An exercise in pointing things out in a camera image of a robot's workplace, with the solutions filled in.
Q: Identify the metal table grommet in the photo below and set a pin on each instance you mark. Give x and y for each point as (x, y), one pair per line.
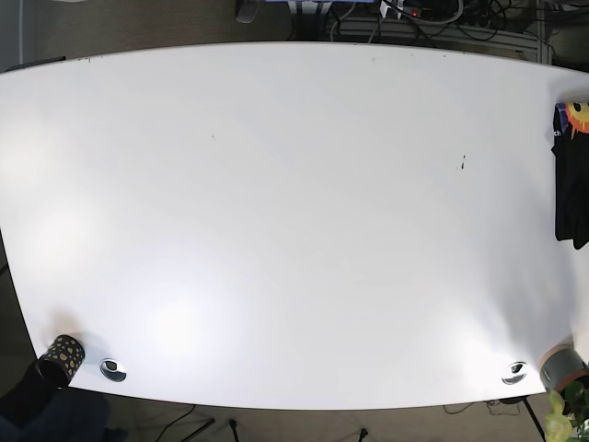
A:
(113, 370)
(514, 373)

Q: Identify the right metal table grommet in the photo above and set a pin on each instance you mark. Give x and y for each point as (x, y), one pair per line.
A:
(514, 373)

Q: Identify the left metal table grommet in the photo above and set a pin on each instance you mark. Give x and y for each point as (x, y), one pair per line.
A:
(113, 370)

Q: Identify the black T-shirt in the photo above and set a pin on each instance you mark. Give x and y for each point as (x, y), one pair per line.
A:
(570, 149)

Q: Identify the grey plant pot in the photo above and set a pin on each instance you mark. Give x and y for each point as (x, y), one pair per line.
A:
(560, 366)

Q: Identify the black floral cup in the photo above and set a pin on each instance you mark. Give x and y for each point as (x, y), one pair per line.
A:
(59, 363)

